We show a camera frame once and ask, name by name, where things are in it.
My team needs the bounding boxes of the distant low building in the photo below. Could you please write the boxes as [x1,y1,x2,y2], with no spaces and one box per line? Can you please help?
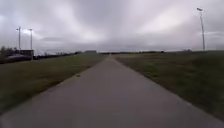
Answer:
[84,49,98,55]

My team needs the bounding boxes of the grey asphalt path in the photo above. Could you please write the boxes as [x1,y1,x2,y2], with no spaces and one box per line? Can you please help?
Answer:
[0,55,224,128]

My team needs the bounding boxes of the grass field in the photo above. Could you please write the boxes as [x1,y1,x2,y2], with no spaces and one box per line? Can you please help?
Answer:
[0,53,108,115]
[113,50,224,122]

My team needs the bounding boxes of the dark low building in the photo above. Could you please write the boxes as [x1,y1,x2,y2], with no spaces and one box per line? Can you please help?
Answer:
[13,49,35,58]

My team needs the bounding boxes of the tall floodlight pole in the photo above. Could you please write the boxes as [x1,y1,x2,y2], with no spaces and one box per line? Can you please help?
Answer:
[196,6,207,52]

